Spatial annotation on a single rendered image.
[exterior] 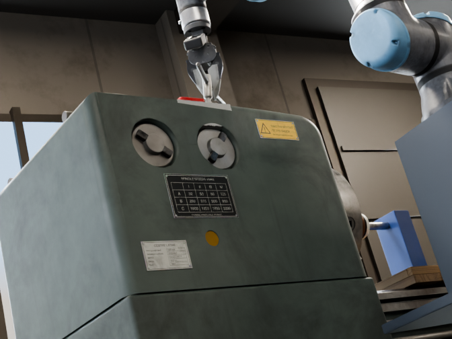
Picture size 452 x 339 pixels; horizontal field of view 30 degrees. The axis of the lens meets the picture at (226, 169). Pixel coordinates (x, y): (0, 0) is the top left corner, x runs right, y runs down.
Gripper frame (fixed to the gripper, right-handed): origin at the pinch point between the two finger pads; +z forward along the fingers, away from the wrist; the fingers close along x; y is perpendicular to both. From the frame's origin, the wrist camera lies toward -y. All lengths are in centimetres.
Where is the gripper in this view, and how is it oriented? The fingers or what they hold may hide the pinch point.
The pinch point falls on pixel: (211, 95)
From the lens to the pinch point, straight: 212.8
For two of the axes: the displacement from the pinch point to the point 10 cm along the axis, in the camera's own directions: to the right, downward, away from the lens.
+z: 2.1, 9.3, -3.0
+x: -9.7, 2.4, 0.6
